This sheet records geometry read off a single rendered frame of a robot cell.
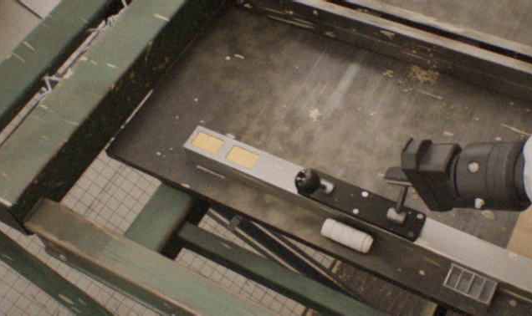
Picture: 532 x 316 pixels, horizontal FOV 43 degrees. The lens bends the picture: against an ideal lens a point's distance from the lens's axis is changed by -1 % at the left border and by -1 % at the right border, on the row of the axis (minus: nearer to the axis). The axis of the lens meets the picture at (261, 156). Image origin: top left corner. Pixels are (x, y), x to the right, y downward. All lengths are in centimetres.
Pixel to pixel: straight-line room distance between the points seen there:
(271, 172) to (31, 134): 41
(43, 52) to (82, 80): 56
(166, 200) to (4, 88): 67
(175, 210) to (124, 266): 18
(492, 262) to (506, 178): 22
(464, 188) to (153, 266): 47
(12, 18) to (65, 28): 439
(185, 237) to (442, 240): 43
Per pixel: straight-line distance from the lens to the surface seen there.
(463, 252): 105
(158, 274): 104
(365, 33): 130
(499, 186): 86
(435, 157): 92
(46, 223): 115
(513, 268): 105
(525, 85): 125
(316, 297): 111
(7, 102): 174
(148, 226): 119
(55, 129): 119
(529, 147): 84
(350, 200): 107
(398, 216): 104
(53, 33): 183
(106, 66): 125
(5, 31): 618
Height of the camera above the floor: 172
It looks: 6 degrees down
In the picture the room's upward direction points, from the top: 53 degrees counter-clockwise
